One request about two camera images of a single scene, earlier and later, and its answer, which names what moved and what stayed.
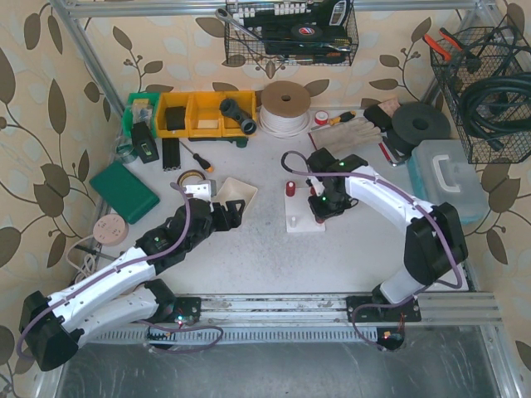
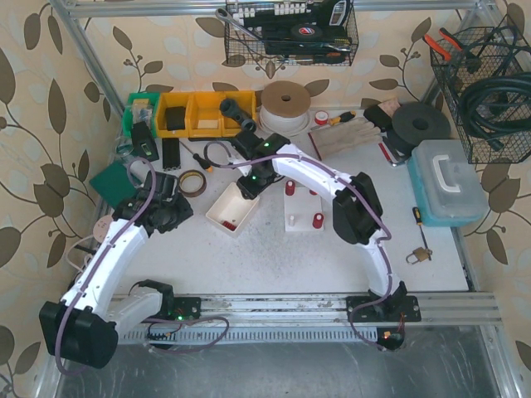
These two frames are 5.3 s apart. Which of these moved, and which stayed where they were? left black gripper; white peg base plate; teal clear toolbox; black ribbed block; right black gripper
Moved: right black gripper; left black gripper
Stayed: white peg base plate; black ribbed block; teal clear toolbox
